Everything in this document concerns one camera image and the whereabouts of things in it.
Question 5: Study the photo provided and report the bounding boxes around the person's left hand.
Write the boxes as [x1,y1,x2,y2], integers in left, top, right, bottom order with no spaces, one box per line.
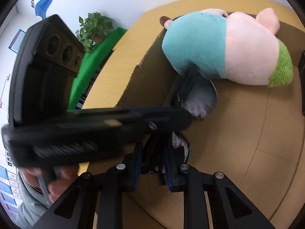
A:
[19,164,79,203]

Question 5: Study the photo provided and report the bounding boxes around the black sunglasses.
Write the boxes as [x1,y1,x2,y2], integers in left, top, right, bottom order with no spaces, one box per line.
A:
[143,62,219,187]

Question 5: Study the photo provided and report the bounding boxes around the large potted plant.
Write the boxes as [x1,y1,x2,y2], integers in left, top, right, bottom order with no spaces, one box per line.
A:
[76,12,114,53]

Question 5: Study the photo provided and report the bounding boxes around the cardboard box tray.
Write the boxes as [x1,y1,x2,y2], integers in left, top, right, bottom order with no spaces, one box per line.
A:
[86,11,305,229]

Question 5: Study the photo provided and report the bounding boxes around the blue framed poster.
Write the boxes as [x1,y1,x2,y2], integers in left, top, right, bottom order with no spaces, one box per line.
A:
[8,30,26,53]

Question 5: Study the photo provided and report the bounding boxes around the black product box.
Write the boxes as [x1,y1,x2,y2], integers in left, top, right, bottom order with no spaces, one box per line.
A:
[298,50,305,116]

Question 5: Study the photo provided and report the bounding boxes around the green covered table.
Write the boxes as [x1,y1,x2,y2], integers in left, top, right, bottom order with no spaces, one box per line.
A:
[68,27,127,110]

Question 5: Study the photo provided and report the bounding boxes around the grey sleeved forearm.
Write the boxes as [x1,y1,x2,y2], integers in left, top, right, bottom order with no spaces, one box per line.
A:
[14,171,50,228]

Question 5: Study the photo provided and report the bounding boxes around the pig plush toy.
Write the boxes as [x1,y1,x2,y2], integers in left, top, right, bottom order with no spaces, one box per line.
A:
[159,8,294,87]

